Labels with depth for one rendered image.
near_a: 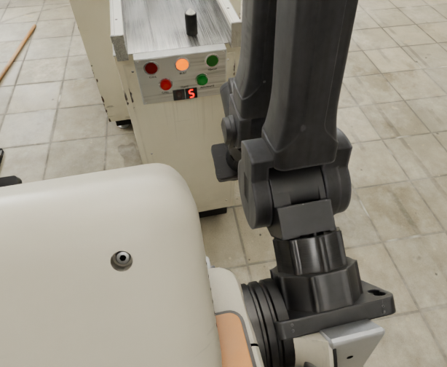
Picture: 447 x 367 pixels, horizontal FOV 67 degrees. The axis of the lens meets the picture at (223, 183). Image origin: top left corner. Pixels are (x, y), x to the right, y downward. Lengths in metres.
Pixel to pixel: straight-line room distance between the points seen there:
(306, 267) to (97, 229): 0.21
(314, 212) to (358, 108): 1.94
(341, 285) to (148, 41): 0.82
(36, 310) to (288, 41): 0.24
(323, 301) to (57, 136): 1.93
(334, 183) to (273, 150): 0.08
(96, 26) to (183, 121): 0.74
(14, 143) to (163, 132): 1.23
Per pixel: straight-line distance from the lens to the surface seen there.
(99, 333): 0.20
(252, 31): 0.38
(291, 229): 0.33
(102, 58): 1.76
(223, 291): 0.33
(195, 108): 1.07
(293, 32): 0.27
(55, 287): 0.19
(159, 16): 1.13
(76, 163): 1.93
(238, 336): 0.30
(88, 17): 1.68
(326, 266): 0.34
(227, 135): 0.46
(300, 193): 0.34
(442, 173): 2.05
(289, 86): 0.29
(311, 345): 0.33
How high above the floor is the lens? 1.30
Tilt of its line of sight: 51 degrees down
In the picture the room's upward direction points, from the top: straight up
